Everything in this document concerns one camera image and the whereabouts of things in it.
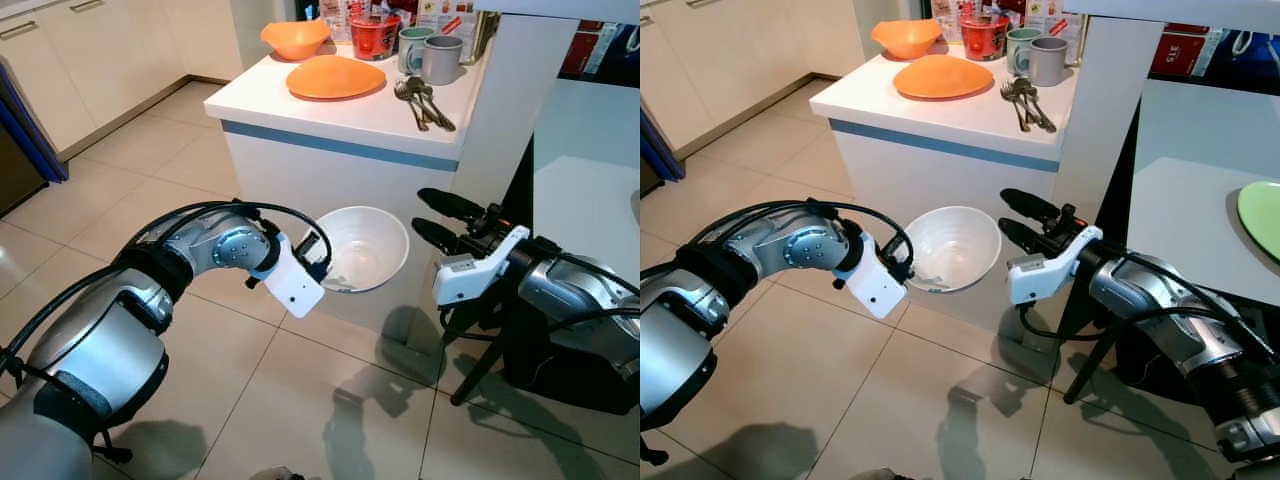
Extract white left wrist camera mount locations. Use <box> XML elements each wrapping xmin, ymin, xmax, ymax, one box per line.
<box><xmin>250</xmin><ymin>234</ymin><xmax>326</xmax><ymax>319</ymax></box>
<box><xmin>835</xmin><ymin>232</ymin><xmax>909</xmax><ymax>321</ymax></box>

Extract white kitchen counter blue stripe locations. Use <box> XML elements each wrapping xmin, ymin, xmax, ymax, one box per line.
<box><xmin>205</xmin><ymin>15</ymin><xmax>581</xmax><ymax>351</ymax></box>
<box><xmin>810</xmin><ymin>15</ymin><xmax>1166</xmax><ymax>341</ymax></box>

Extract white ridged bowl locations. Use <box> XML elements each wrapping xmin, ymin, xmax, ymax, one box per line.
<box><xmin>903</xmin><ymin>205</ymin><xmax>1004</xmax><ymax>294</ymax></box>
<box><xmin>318</xmin><ymin>205</ymin><xmax>411</xmax><ymax>294</ymax></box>

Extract white printed food packet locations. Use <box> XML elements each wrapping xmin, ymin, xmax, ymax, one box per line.
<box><xmin>415</xmin><ymin>0</ymin><xmax>476</xmax><ymax>36</ymax></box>
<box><xmin>1022</xmin><ymin>0</ymin><xmax>1086</xmax><ymax>36</ymax></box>

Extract steel fork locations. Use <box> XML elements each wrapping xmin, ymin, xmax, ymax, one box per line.
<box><xmin>393</xmin><ymin>80</ymin><xmax>429</xmax><ymax>133</ymax></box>
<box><xmin>1000</xmin><ymin>80</ymin><xmax>1031</xmax><ymax>134</ymax></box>

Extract grey mug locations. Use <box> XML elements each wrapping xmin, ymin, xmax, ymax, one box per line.
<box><xmin>1017</xmin><ymin>37</ymin><xmax>1071</xmax><ymax>88</ymax></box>
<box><xmin>408</xmin><ymin>35</ymin><xmax>465</xmax><ymax>86</ymax></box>

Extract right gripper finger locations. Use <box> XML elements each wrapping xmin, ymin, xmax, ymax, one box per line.
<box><xmin>412</xmin><ymin>218</ymin><xmax>469</xmax><ymax>256</ymax></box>
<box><xmin>997</xmin><ymin>218</ymin><xmax>1053</xmax><ymax>256</ymax></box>
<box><xmin>417</xmin><ymin>187</ymin><xmax>486</xmax><ymax>223</ymax></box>
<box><xmin>1000</xmin><ymin>187</ymin><xmax>1067</xmax><ymax>223</ymax></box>

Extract green mug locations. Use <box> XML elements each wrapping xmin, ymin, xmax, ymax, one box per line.
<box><xmin>1005</xmin><ymin>27</ymin><xmax>1044</xmax><ymax>78</ymax></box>
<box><xmin>398</xmin><ymin>26</ymin><xmax>437</xmax><ymax>76</ymax></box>

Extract steel spoon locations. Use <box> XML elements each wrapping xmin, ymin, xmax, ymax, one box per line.
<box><xmin>415</xmin><ymin>82</ymin><xmax>457</xmax><ymax>133</ymax></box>
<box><xmin>405</xmin><ymin>78</ymin><xmax>446</xmax><ymax>131</ymax></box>
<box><xmin>1020</xmin><ymin>82</ymin><xmax>1057</xmax><ymax>134</ymax></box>
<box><xmin>1012</xmin><ymin>78</ymin><xmax>1047</xmax><ymax>132</ymax></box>

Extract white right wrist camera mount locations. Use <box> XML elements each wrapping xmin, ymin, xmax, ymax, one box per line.
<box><xmin>1005</xmin><ymin>225</ymin><xmax>1103</xmax><ymax>306</ymax></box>
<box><xmin>432</xmin><ymin>225</ymin><xmax>531</xmax><ymax>306</ymax></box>

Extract lime green plate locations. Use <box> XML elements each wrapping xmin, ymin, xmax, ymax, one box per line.
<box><xmin>1237</xmin><ymin>180</ymin><xmax>1280</xmax><ymax>263</ymax></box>

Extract cream kitchen cabinets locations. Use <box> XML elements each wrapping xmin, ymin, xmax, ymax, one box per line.
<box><xmin>0</xmin><ymin>0</ymin><xmax>241</xmax><ymax>161</ymax></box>
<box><xmin>640</xmin><ymin>0</ymin><xmax>853</xmax><ymax>161</ymax></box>

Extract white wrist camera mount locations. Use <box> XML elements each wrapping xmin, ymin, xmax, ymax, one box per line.
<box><xmin>432</xmin><ymin>225</ymin><xmax>531</xmax><ymax>306</ymax></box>
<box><xmin>250</xmin><ymin>234</ymin><xmax>326</xmax><ymax>319</ymax></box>
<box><xmin>1005</xmin><ymin>225</ymin><xmax>1103</xmax><ymax>306</ymax></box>
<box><xmin>835</xmin><ymin>232</ymin><xmax>909</xmax><ymax>321</ymax></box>

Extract orange plate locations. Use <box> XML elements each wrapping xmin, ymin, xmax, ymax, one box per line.
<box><xmin>286</xmin><ymin>55</ymin><xmax>387</xmax><ymax>101</ymax></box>
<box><xmin>892</xmin><ymin>54</ymin><xmax>995</xmax><ymax>101</ymax></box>

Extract dark appliance blue edge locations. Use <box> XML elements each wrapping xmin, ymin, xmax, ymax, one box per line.
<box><xmin>0</xmin><ymin>60</ymin><xmax>69</xmax><ymax>216</ymax></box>

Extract red cardboard box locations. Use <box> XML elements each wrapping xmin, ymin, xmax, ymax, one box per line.
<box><xmin>1150</xmin><ymin>22</ymin><xmax>1226</xmax><ymax>79</ymax></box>
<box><xmin>560</xmin><ymin>20</ymin><xmax>606</xmax><ymax>79</ymax></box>

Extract blue bag white trim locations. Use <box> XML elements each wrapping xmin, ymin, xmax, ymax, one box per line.
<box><xmin>1215</xmin><ymin>30</ymin><xmax>1280</xmax><ymax>96</ymax></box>
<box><xmin>600</xmin><ymin>25</ymin><xmax>641</xmax><ymax>86</ymax></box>

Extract red printed cup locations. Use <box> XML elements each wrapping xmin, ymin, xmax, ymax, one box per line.
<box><xmin>348</xmin><ymin>10</ymin><xmax>403</xmax><ymax>61</ymax></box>
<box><xmin>958</xmin><ymin>10</ymin><xmax>1011</xmax><ymax>61</ymax></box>

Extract white dining table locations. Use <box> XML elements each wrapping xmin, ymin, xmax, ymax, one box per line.
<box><xmin>1128</xmin><ymin>78</ymin><xmax>1280</xmax><ymax>306</ymax></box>
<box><xmin>533</xmin><ymin>78</ymin><xmax>641</xmax><ymax>286</ymax></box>

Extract orange bowl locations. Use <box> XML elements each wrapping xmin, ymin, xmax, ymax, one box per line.
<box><xmin>260</xmin><ymin>20</ymin><xmax>331</xmax><ymax>61</ymax></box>
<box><xmin>870</xmin><ymin>18</ymin><xmax>943</xmax><ymax>61</ymax></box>

